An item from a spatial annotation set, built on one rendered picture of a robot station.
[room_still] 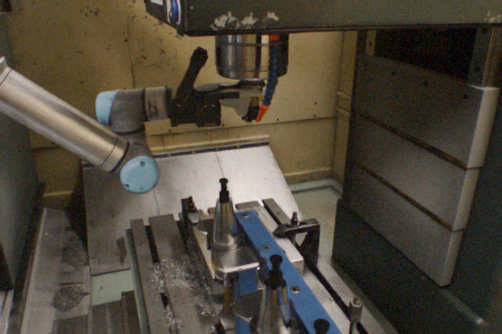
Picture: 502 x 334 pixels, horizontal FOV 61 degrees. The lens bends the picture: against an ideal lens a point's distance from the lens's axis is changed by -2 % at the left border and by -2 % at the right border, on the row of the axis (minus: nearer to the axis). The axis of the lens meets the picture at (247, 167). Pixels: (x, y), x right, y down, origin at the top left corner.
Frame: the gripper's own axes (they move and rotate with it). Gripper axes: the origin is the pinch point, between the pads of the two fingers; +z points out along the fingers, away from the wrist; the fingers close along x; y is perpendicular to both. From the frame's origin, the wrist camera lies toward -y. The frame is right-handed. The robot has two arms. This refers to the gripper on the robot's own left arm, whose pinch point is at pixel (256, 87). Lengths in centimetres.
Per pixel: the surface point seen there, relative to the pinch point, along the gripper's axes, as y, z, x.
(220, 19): -17.9, -7.0, 35.3
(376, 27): -14.9, 16.4, 28.7
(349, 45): 10, 54, -113
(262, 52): -8.8, 0.9, 7.8
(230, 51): -9.3, -5.4, 6.3
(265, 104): -1.3, 0.1, 18.8
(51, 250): 69, -79, -48
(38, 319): 69, -70, -10
